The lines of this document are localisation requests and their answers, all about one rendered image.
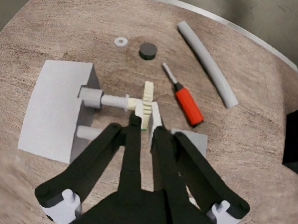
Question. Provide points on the red-handled screwdriver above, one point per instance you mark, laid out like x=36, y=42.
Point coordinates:
x=186, y=101

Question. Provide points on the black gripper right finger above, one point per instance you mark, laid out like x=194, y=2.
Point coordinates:
x=210, y=192

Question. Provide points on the white flat washer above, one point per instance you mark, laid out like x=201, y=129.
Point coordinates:
x=120, y=44

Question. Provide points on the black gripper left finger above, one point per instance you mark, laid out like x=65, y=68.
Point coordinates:
x=61, y=196

